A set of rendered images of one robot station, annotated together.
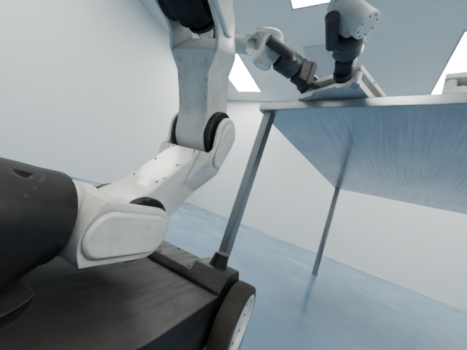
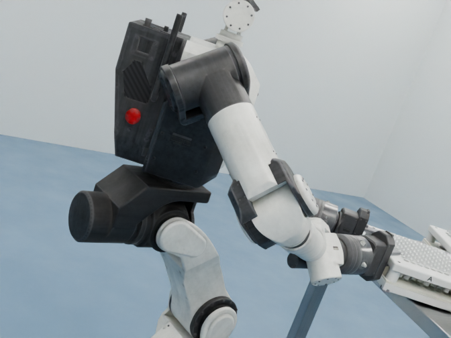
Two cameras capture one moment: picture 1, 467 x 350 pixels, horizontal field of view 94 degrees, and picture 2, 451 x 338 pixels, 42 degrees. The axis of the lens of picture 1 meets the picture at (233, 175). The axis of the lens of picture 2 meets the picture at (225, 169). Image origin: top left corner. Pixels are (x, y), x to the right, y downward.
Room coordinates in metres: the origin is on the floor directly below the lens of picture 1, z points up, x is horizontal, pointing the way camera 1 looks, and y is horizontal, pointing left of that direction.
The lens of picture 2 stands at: (-0.68, -0.43, 1.35)
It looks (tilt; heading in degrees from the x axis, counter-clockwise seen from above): 14 degrees down; 25
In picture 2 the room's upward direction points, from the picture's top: 19 degrees clockwise
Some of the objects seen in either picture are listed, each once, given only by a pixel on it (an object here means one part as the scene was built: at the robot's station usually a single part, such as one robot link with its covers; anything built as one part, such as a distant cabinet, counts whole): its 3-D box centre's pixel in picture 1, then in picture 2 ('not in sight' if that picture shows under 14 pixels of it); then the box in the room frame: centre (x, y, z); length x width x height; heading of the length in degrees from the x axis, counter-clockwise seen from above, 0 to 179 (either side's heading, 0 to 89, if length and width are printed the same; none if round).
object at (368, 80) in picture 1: (344, 95); (423, 260); (0.81, -0.32, 0.94); 0.25 x 0.24 x 0.02; 32
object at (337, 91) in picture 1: (341, 106); (414, 277); (0.81, -0.32, 0.89); 0.24 x 0.24 x 0.02; 32
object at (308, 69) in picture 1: (297, 70); (338, 223); (0.76, -0.10, 0.94); 0.12 x 0.10 x 0.13; 114
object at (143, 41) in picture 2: not in sight; (181, 98); (0.45, 0.26, 1.13); 0.34 x 0.30 x 0.36; 32
